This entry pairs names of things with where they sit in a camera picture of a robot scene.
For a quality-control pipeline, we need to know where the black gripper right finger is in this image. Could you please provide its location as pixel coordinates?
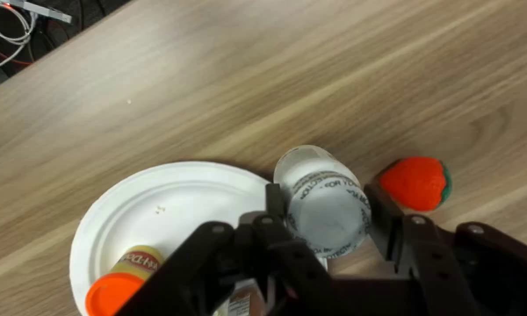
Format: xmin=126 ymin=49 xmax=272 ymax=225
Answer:
xmin=365 ymin=184 xmax=527 ymax=316

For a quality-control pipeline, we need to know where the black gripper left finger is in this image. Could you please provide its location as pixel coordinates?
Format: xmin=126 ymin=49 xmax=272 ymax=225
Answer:
xmin=116 ymin=184 xmax=346 ymax=316

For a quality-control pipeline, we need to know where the red orange ball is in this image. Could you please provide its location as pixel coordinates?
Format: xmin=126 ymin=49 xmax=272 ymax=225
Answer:
xmin=377 ymin=156 xmax=453 ymax=213

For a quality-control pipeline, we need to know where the white pill bottle front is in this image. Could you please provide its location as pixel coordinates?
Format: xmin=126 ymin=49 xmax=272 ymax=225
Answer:
xmin=274 ymin=146 xmax=370 ymax=258

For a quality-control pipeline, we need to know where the white paper plate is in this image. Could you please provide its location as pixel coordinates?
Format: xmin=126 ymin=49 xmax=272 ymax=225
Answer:
xmin=68 ymin=162 xmax=268 ymax=316

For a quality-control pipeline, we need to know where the white coiled cable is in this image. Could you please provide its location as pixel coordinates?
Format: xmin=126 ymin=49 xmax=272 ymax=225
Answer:
xmin=0 ymin=0 xmax=73 ymax=74

